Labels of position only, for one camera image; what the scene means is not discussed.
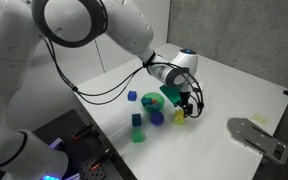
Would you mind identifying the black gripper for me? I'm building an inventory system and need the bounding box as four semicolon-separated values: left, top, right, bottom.
178;89;198;118

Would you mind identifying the yellow microbe toy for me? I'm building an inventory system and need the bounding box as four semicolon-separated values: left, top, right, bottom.
174;109;186;121

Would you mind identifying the green bowl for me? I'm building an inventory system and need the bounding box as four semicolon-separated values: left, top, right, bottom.
140;92;166;115

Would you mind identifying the light blue toy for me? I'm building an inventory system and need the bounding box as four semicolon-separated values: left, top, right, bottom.
150;102;162;112

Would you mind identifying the teal toy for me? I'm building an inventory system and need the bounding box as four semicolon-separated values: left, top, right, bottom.
141;96;153;108

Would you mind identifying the purple spiky ball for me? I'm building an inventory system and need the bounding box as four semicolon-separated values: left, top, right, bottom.
150;111;165;127

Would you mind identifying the dark blue foam cube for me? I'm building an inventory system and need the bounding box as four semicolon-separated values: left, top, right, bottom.
131;113;143;127

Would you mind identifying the green foam cube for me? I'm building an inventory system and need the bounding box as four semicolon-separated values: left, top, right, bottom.
131;128;145;144

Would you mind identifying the grey metal plate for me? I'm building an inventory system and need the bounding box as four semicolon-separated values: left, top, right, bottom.
226;117;288;165

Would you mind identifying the yellow sticky note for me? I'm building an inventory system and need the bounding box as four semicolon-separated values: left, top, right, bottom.
251;112;269;126

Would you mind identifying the red black clamp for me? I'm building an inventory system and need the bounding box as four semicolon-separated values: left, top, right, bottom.
88;148;113;172
71;121;97;141

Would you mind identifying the black perforated breadboard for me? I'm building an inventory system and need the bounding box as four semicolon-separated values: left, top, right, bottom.
33;109;139;180

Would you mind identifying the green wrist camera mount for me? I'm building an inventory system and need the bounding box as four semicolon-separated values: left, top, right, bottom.
159;84;183;108

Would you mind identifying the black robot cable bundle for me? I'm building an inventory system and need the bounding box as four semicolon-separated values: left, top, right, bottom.
43;36;206;119

